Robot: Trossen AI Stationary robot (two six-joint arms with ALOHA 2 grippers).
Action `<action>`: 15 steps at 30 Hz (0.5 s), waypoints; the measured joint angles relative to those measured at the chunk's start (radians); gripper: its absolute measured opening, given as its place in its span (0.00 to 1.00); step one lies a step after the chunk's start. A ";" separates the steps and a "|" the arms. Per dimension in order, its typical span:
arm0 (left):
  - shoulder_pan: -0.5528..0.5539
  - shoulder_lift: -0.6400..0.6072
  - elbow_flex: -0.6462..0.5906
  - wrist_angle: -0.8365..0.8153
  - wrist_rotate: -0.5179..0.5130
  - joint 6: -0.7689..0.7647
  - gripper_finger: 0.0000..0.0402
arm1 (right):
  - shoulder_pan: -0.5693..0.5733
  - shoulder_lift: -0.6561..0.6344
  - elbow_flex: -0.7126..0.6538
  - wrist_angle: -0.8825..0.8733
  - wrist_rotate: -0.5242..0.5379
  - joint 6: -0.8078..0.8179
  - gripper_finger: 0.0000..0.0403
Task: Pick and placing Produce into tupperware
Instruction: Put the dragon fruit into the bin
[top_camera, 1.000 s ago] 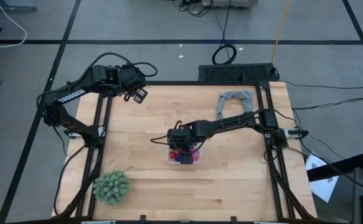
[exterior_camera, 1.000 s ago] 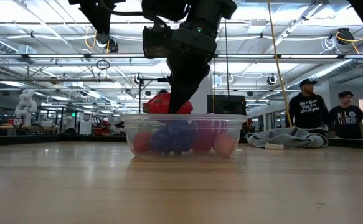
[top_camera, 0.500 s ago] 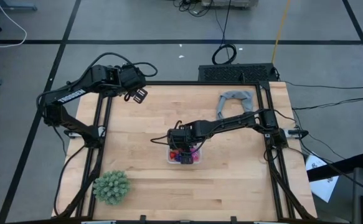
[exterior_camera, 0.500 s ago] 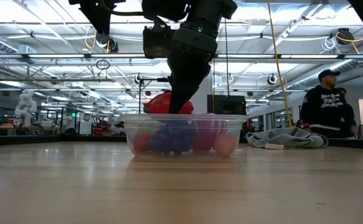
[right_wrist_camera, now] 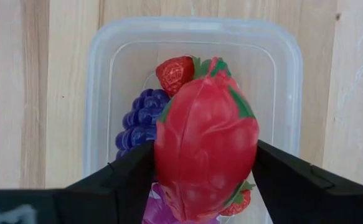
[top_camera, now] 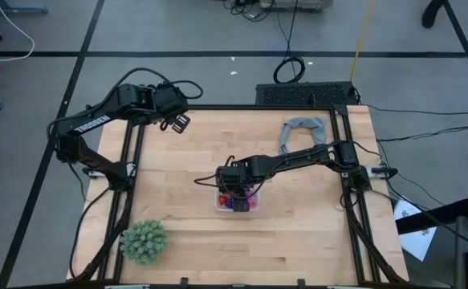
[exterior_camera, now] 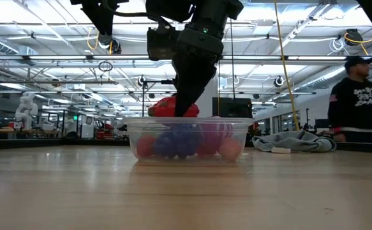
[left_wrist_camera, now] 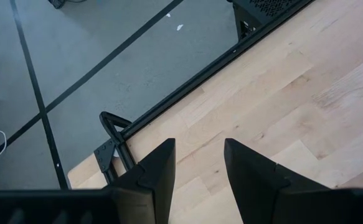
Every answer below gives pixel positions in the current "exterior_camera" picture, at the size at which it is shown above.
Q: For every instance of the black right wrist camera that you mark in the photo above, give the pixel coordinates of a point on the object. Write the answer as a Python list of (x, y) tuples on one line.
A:
[(161, 44)]

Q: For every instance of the grey cloth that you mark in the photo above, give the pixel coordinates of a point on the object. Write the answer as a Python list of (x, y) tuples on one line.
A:
[(297, 140)]

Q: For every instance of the red toy strawberry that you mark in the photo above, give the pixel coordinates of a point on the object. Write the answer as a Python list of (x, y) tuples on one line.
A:
[(145, 147)]

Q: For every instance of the purple toy grape bunch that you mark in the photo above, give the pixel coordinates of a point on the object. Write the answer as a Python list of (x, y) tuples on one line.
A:
[(176, 143)]

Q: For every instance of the white robot statue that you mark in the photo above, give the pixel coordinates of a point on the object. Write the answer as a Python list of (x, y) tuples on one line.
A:
[(26, 110)]

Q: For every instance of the peach-coloured round toy fruit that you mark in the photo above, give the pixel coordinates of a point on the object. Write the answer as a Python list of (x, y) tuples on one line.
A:
[(230, 150)]

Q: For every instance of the person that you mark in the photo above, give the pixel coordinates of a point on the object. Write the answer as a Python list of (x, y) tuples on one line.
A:
[(354, 102)]

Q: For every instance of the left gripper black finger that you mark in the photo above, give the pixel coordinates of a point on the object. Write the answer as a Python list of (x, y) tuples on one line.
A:
[(108, 16), (98, 16)]

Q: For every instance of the small white block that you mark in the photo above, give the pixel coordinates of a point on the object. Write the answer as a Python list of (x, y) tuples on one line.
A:
[(280, 150)]

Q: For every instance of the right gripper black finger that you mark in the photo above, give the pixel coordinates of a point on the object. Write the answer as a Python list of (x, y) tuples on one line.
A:
[(185, 83), (206, 75)]

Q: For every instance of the red toy dragon fruit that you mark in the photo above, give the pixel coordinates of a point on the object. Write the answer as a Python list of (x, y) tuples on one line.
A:
[(163, 108)]

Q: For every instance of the clear plastic tupperware container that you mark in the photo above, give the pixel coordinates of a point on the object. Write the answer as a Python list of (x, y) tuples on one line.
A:
[(189, 120)]

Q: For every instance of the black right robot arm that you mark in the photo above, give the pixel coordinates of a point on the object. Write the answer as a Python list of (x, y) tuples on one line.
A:
[(217, 9)]

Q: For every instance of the magenta round toy produce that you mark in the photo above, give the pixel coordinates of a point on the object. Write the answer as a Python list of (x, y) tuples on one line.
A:
[(212, 140)]

